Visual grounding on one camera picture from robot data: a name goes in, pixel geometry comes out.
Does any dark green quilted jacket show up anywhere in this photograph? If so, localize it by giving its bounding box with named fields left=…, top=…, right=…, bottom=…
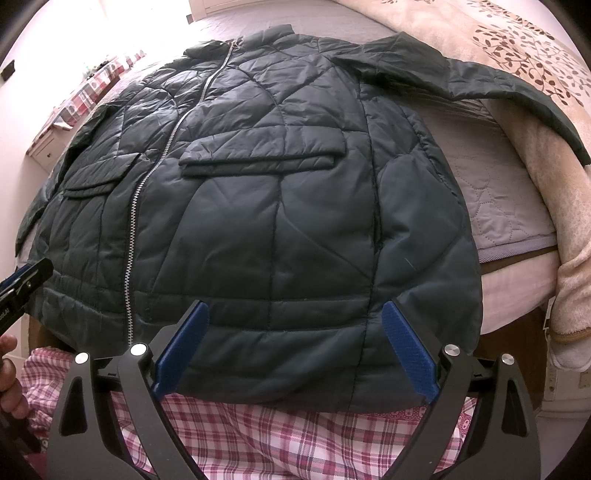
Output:
left=16, top=25, right=590, bottom=413

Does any pink plaid pajama clothing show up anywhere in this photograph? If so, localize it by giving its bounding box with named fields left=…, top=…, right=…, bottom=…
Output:
left=20, top=346, right=479, bottom=480

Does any person's left hand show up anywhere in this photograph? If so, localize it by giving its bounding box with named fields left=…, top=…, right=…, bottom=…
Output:
left=0, top=334, right=30, bottom=420

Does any white drawer desk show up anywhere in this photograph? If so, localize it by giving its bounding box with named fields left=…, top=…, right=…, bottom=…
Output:
left=27, top=127, right=71, bottom=172

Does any grey quilted bed cover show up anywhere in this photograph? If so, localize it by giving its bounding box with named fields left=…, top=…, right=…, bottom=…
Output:
left=105, top=0, right=559, bottom=265

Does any plaid cloth on desk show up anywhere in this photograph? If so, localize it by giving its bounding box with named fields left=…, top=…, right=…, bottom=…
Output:
left=26, top=49, right=145, bottom=157

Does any beige leaf-print duvet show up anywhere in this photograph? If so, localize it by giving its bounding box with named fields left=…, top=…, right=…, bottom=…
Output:
left=345, top=1, right=590, bottom=345

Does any dark wall switch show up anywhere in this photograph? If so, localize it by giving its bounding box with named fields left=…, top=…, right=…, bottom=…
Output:
left=1, top=61, right=15, bottom=81

